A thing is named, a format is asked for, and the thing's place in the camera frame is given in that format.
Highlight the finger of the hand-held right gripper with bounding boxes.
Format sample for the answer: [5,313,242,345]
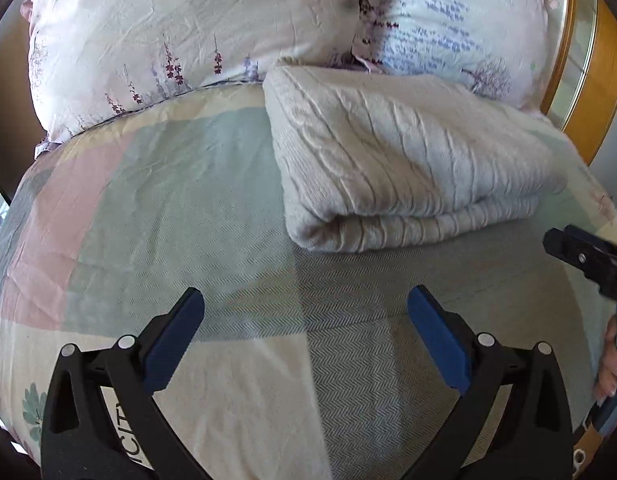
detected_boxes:
[543,225,617,307]

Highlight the pink floral pillow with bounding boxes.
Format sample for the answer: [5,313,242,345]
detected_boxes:
[21,0,361,145]

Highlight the wooden headboard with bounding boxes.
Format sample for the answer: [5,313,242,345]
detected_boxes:
[538,0,617,167]

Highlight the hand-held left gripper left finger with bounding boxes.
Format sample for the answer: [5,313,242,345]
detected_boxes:
[41,287,210,480]

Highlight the white pillow with purple print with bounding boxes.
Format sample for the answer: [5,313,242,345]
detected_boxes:
[351,0,561,111]

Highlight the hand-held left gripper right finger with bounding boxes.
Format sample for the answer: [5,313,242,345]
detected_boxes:
[403,285,575,480]

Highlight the pastel patchwork bed cover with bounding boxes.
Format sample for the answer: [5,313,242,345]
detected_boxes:
[0,80,617,480]

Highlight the cream cable-knit folded sweater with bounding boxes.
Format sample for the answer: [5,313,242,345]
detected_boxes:
[262,64,571,253]

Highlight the person's right hand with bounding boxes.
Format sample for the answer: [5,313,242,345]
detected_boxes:
[593,314,617,403]

